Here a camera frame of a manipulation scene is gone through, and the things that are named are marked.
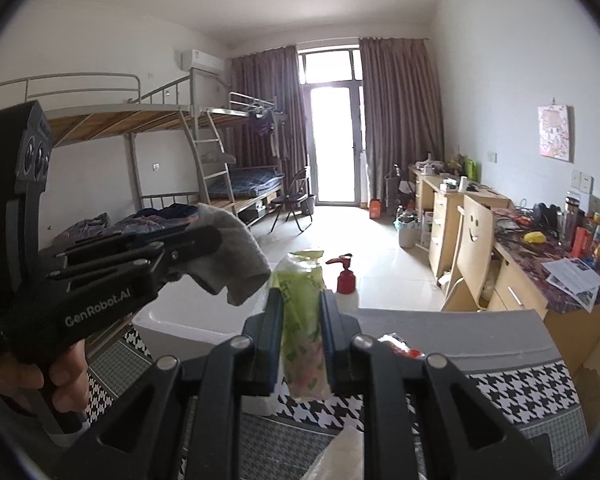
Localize glass balcony door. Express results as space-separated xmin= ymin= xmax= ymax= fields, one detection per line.
xmin=297 ymin=47 xmax=366 ymax=207

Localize white bottle with red pump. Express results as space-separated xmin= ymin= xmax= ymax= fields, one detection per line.
xmin=325 ymin=253 xmax=362 ymax=311

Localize grey sock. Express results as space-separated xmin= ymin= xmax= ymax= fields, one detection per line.
xmin=196 ymin=203 xmax=272 ymax=307

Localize grey metal bunk bed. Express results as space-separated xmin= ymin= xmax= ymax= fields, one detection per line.
xmin=0 ymin=72 xmax=241 ymax=271
xmin=180 ymin=67 xmax=313 ymax=231

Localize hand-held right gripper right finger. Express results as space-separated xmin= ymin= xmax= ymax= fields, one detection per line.
xmin=320 ymin=290 xmax=563 ymax=480

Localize wooden chair with smiley face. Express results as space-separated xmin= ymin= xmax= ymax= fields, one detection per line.
xmin=440 ymin=192 xmax=496 ymax=311

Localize blue checked bedding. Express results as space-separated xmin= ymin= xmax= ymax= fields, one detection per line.
xmin=229 ymin=167 xmax=285 ymax=198

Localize black folding chair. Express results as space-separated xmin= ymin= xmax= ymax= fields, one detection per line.
xmin=269 ymin=169 xmax=315 ymax=233

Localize red packet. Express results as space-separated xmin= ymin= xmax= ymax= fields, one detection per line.
xmin=375 ymin=332 xmax=426 ymax=361

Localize dark hanging clothes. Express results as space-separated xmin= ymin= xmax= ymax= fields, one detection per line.
xmin=247 ymin=110 xmax=276 ymax=138

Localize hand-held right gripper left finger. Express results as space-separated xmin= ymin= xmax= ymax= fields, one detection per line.
xmin=67 ymin=290 xmax=286 ymax=480

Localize wooden desk with patterned cover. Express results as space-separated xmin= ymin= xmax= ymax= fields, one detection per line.
xmin=480 ymin=207 xmax=600 ymax=376

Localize clear plastic bag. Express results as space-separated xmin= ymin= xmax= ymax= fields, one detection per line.
xmin=300 ymin=422 xmax=373 ymax=480

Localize light wooden desk with drawers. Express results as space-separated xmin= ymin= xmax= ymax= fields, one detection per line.
xmin=410 ymin=167 xmax=511 ymax=281

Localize brown curtain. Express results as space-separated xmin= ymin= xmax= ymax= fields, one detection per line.
xmin=230 ymin=44 xmax=311 ymax=201
xmin=358 ymin=37 xmax=446 ymax=206

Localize printed papers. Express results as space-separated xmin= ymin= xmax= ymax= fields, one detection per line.
xmin=540 ymin=257 xmax=600 ymax=311

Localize white bucket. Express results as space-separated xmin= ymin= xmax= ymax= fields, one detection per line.
xmin=395 ymin=212 xmax=422 ymax=248

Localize cartoon wall picture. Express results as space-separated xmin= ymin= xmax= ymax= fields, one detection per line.
xmin=537 ymin=105 xmax=576 ymax=163

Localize white foam box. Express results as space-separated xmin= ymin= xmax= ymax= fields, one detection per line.
xmin=132 ymin=282 xmax=276 ymax=416

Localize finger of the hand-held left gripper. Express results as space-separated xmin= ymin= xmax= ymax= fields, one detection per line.
xmin=55 ymin=226 xmax=201 ymax=257
xmin=47 ymin=227 xmax=224 ymax=283

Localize grey purple cloth bundle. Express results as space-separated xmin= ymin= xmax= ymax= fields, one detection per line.
xmin=55 ymin=212 xmax=112 ymax=246

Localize white air conditioner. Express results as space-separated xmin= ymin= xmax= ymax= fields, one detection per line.
xmin=180 ymin=49 xmax=226 ymax=73

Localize person's left hand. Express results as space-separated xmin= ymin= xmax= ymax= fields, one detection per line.
xmin=0 ymin=337 xmax=91 ymax=416

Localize houndstooth patchwork mat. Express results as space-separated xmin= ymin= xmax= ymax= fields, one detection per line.
xmin=82 ymin=307 xmax=591 ymax=480

